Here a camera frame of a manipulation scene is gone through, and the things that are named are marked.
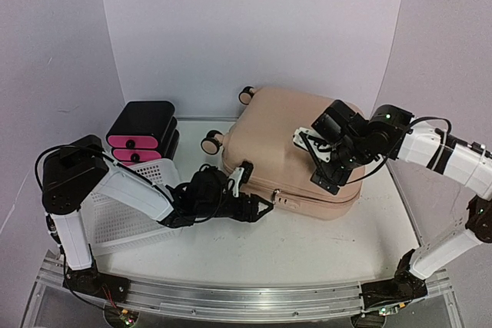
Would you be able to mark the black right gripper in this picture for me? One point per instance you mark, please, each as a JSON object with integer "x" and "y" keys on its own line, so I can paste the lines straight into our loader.
{"x": 339, "y": 178}

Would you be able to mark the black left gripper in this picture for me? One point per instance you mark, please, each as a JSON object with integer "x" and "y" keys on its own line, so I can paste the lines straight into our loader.
{"x": 251, "y": 216}

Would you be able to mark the pink hard-shell suitcase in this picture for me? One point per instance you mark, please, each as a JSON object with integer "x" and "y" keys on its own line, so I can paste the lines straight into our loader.
{"x": 264, "y": 136}

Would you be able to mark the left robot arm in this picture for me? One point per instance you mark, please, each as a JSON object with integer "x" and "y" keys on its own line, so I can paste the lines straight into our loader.
{"x": 70, "y": 175}

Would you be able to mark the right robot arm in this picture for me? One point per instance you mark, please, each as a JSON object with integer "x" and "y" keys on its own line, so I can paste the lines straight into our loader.
{"x": 445, "y": 182}

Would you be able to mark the black pink drawer organizer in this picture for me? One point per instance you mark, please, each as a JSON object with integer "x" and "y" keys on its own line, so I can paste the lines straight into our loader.
{"x": 144, "y": 131}

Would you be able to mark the white perforated plastic basket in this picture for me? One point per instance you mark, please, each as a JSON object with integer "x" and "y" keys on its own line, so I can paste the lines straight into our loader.
{"x": 112, "y": 227}

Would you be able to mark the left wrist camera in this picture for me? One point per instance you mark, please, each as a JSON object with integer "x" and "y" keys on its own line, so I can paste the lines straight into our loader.
{"x": 239, "y": 176}

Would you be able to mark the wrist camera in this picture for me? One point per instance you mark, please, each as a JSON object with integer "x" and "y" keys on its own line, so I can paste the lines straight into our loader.
{"x": 308, "y": 139}
{"x": 239, "y": 176}

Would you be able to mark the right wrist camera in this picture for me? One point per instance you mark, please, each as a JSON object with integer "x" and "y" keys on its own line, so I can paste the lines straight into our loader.
{"x": 308, "y": 139}

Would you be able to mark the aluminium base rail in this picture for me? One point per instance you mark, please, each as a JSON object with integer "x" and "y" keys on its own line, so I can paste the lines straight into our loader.
{"x": 140, "y": 302}

